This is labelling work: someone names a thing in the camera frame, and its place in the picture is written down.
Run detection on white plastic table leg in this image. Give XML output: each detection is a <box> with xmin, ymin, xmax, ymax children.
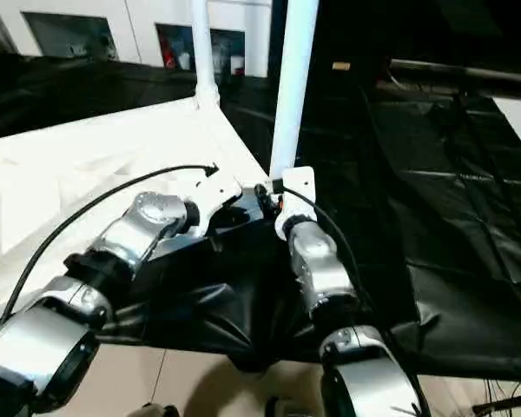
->
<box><xmin>267</xmin><ymin>0</ymin><xmax>321</xmax><ymax>182</ymax></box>
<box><xmin>189</xmin><ymin>0</ymin><xmax>221</xmax><ymax>110</ymax></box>

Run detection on white plastic table top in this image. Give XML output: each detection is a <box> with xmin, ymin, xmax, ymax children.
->
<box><xmin>0</xmin><ymin>97</ymin><xmax>284</xmax><ymax>328</ymax></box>

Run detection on black work mat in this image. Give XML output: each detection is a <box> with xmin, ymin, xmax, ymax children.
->
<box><xmin>0</xmin><ymin>51</ymin><xmax>521</xmax><ymax>383</ymax></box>

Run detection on black right robot foot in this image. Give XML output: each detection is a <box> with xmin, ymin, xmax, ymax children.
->
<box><xmin>263</xmin><ymin>396</ymin><xmax>314</xmax><ymax>417</ymax></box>

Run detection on white sideboard cabinet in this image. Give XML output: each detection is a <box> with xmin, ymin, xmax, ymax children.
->
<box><xmin>0</xmin><ymin>0</ymin><xmax>274</xmax><ymax>80</ymax></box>

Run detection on long black pole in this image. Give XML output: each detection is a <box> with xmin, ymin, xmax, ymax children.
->
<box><xmin>390</xmin><ymin>58</ymin><xmax>521</xmax><ymax>87</ymax></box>

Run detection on flat white board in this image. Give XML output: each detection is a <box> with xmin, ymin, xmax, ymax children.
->
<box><xmin>491</xmin><ymin>95</ymin><xmax>521</xmax><ymax>167</ymax></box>

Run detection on black tripod stand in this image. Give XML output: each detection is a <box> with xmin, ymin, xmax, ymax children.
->
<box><xmin>472</xmin><ymin>392</ymin><xmax>521</xmax><ymax>414</ymax></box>

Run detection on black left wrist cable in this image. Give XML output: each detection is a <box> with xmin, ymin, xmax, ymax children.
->
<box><xmin>0</xmin><ymin>162</ymin><xmax>221</xmax><ymax>332</ymax></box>

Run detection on thin black floor cables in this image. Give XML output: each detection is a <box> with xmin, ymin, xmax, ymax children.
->
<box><xmin>480</xmin><ymin>376</ymin><xmax>521</xmax><ymax>417</ymax></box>

